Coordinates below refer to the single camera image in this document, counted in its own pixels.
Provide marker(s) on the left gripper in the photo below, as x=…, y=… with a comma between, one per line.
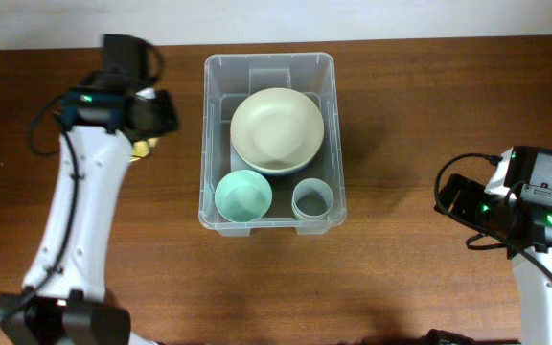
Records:
x=169, y=121

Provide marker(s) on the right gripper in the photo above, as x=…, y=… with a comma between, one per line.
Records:
x=471, y=192

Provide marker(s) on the yellow bowl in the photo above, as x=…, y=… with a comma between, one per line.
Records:
x=143, y=149

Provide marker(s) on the light green bowl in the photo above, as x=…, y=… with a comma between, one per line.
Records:
x=243, y=195

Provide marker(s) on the beige bowl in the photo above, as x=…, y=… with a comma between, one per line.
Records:
x=277, y=130

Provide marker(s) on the dark blue plate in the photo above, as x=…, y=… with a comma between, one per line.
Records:
x=237, y=163

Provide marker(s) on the grey cup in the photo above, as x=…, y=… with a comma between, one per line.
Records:
x=312, y=192

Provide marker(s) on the green cup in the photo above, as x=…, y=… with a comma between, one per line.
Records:
x=312, y=213

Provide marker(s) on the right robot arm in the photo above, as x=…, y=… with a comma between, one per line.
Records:
x=531, y=258

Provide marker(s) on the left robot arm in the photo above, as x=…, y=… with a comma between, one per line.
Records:
x=100, y=120

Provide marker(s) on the clear plastic storage bin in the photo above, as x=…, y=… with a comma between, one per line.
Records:
x=229, y=80

